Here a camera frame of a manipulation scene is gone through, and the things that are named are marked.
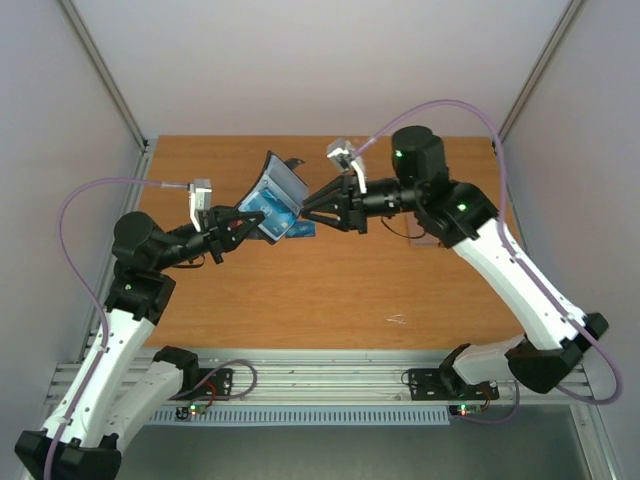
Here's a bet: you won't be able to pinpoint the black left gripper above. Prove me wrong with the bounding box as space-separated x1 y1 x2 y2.
153 204 264 271

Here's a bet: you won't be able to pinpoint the black leather card holder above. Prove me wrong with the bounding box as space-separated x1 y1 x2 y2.
236 150 309 244

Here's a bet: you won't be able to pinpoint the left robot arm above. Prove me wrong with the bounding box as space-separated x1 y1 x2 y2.
14 206 264 479

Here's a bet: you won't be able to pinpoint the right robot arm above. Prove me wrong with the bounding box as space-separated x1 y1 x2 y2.
302 126 609 398

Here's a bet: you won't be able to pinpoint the beige leather card holder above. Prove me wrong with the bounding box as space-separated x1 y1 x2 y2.
406 213 440 247

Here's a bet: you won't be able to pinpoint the left circuit board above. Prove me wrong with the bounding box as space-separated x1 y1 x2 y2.
174 404 208 421

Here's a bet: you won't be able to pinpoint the circuit board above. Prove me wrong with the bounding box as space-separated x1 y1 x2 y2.
174 404 208 421
449 403 485 417

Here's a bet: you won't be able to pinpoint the right circuit board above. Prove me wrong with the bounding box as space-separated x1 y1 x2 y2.
449 403 485 417

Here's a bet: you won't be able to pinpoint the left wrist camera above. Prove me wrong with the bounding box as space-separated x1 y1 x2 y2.
188 179 212 232

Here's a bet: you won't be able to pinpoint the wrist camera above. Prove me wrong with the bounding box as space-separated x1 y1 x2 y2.
326 137 367 194
188 179 212 232

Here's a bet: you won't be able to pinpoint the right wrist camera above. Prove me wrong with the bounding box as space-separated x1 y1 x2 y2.
326 137 367 194

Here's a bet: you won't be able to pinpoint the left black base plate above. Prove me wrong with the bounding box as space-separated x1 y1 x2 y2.
171 368 234 401

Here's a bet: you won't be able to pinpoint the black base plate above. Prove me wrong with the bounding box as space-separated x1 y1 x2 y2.
171 368 234 401
401 368 500 402

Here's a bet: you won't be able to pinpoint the aluminium rail frame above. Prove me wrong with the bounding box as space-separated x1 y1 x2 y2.
47 347 596 406

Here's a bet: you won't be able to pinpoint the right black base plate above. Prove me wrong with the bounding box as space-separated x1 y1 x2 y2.
401 368 500 402

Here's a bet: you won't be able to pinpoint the grey slotted cable duct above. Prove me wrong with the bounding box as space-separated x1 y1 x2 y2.
147 405 450 428

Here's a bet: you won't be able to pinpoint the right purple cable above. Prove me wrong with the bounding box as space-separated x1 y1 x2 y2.
352 98 624 404

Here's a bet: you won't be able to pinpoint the purple cable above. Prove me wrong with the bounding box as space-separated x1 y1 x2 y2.
352 98 624 404
43 178 194 476

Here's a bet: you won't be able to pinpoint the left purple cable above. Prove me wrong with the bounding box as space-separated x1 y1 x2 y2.
43 178 194 476

